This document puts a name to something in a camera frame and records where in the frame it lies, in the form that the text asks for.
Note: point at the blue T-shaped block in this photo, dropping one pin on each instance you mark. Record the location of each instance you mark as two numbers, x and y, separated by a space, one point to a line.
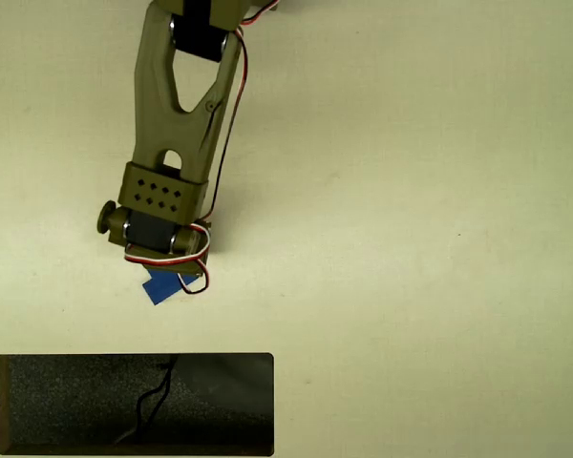
164 286

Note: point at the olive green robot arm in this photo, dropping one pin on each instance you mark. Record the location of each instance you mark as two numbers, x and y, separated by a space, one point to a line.
160 119

